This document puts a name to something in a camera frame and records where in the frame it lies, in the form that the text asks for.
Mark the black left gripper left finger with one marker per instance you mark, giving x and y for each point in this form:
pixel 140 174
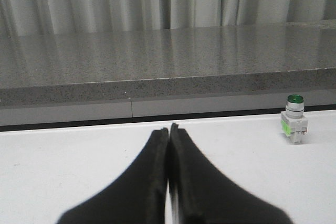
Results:
pixel 138 195

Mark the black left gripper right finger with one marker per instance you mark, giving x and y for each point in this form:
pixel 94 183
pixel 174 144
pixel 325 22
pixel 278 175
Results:
pixel 200 193

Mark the grey curtain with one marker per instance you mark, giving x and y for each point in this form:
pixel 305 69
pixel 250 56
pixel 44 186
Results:
pixel 38 17

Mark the green pushbutton switch white body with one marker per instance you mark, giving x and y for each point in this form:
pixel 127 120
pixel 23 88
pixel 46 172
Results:
pixel 293 122

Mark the grey granite counter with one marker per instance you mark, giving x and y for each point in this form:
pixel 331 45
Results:
pixel 171 73

